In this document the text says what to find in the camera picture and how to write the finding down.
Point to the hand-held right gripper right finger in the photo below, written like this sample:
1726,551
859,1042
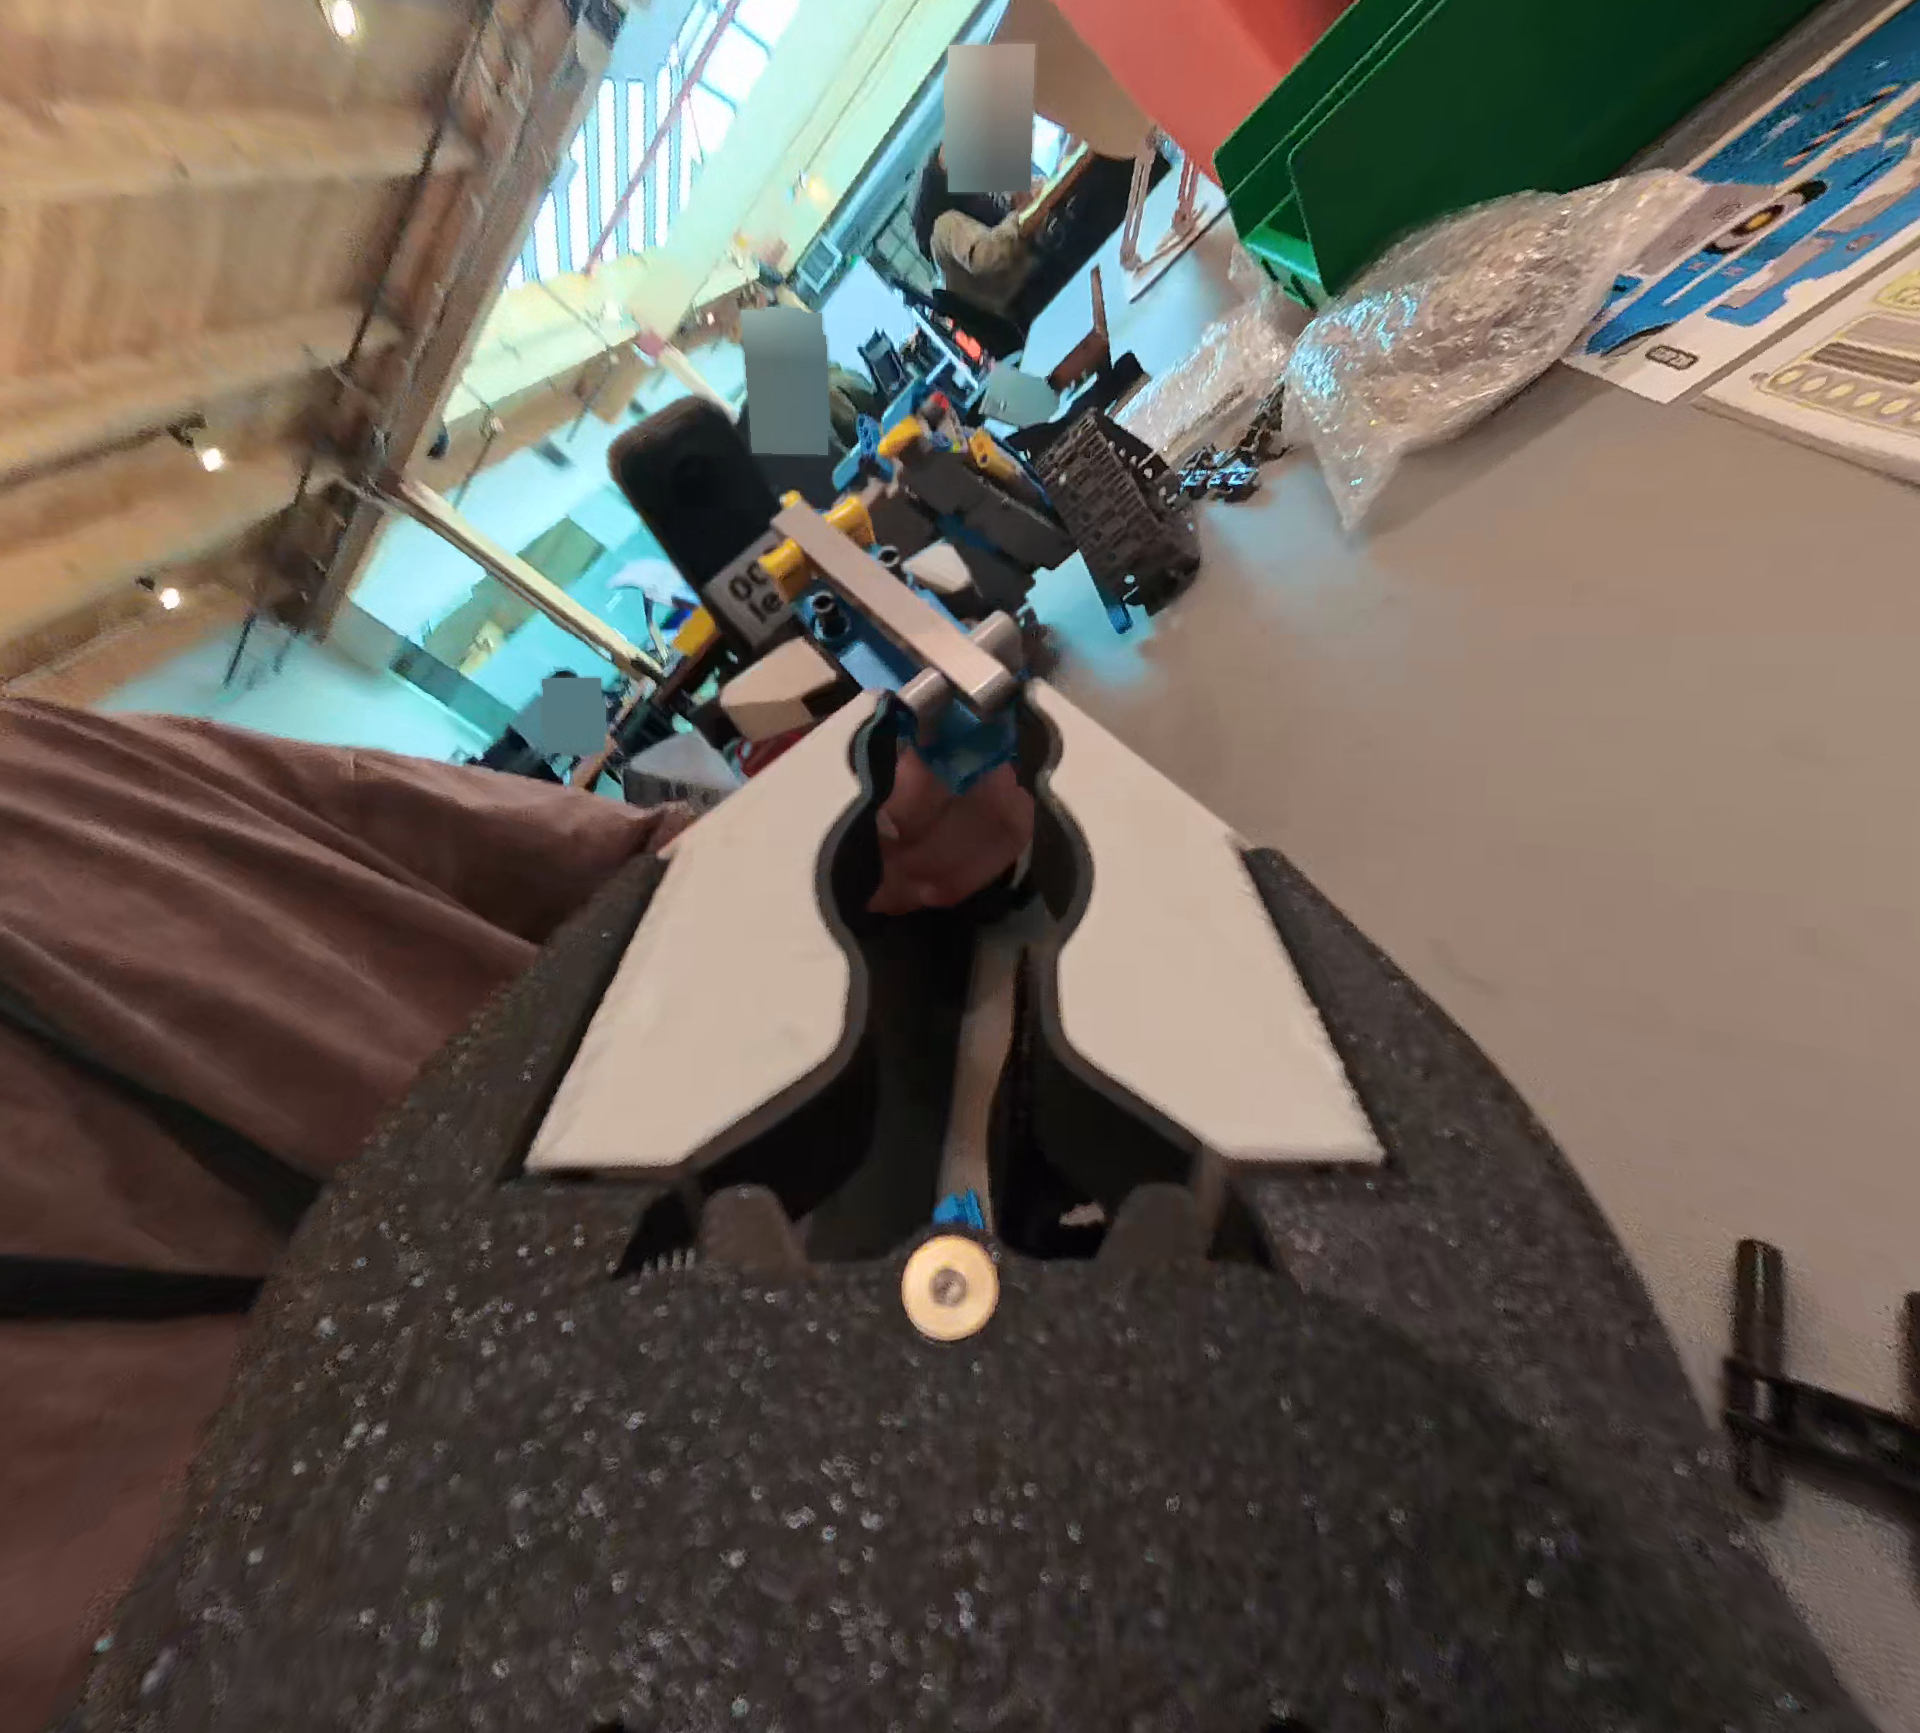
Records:
1214,1013

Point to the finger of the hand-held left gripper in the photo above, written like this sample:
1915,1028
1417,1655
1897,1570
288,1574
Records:
780,694

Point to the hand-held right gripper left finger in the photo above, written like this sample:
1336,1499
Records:
691,1013

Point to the blue grey yellow brick assembly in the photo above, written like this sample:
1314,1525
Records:
901,622

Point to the black pin connector piece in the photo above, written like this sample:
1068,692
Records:
1800,1417

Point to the person's left hand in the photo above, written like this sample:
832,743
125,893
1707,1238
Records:
939,849

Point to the dark brick-built model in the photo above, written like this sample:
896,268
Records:
1110,503

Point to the ceiling lamp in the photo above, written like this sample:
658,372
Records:
342,17
168,596
211,459

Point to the small clear plastic parts bag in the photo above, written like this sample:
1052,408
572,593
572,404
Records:
1209,369

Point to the instruction booklet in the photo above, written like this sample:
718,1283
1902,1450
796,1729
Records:
1845,398

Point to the green plastic bin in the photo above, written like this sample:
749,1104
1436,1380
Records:
1500,53

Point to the sticker sheet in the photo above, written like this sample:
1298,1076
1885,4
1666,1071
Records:
1771,218

